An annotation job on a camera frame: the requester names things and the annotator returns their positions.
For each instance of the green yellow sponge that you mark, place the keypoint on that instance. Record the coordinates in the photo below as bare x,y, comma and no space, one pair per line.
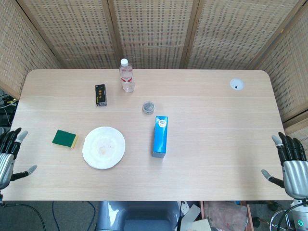
63,138

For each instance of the small black box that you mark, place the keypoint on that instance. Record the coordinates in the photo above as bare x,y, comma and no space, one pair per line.
101,95

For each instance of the woven bamboo screen panel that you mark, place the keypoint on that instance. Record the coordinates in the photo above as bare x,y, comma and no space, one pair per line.
288,72
14,48
72,36
228,33
154,33

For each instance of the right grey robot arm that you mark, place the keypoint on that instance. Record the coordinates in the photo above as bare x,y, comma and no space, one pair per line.
300,214

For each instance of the small clear jar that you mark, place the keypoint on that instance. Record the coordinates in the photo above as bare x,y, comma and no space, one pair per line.
148,107

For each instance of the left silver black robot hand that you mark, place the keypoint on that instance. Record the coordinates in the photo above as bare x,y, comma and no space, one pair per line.
6,168

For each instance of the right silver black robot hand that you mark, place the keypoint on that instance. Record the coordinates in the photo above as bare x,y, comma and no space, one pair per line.
296,175

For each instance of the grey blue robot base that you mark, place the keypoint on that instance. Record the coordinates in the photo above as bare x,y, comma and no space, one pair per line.
134,216

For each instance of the white stained plate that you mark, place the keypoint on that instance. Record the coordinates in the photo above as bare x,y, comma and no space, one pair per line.
103,148

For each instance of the tall blue carton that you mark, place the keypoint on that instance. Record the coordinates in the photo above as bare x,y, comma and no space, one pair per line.
160,139

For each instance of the pink cloth bundle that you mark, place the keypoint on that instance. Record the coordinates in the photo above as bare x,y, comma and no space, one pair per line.
226,215

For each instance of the clear plastic water bottle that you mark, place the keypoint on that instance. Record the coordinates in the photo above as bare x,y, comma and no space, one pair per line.
127,79

